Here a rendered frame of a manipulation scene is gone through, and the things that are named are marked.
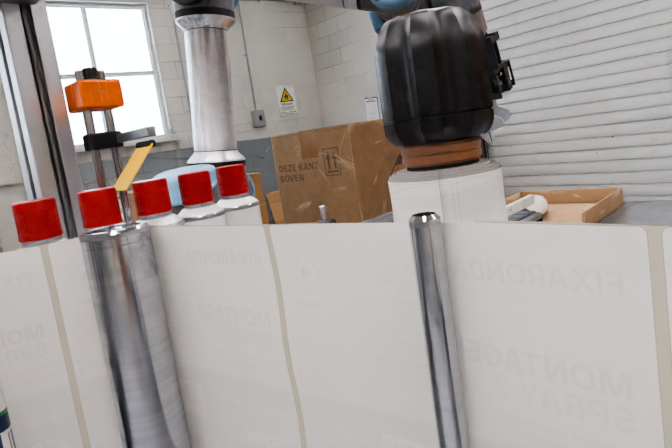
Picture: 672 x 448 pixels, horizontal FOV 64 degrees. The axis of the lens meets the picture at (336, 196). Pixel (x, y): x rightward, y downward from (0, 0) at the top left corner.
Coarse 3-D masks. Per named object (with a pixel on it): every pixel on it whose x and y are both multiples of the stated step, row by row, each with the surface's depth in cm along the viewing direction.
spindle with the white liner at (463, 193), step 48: (384, 48) 37; (432, 48) 35; (480, 48) 38; (384, 96) 38; (432, 96) 36; (480, 96) 37; (432, 144) 38; (480, 144) 39; (432, 192) 37; (480, 192) 37
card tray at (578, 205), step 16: (528, 192) 146; (544, 192) 143; (560, 192) 140; (576, 192) 138; (592, 192) 135; (608, 192) 133; (560, 208) 135; (576, 208) 132; (592, 208) 113; (608, 208) 122
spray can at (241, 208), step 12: (216, 168) 60; (228, 168) 59; (240, 168) 59; (228, 180) 59; (240, 180) 59; (228, 192) 59; (240, 192) 59; (228, 204) 59; (240, 204) 59; (252, 204) 59; (228, 216) 59; (240, 216) 59; (252, 216) 59
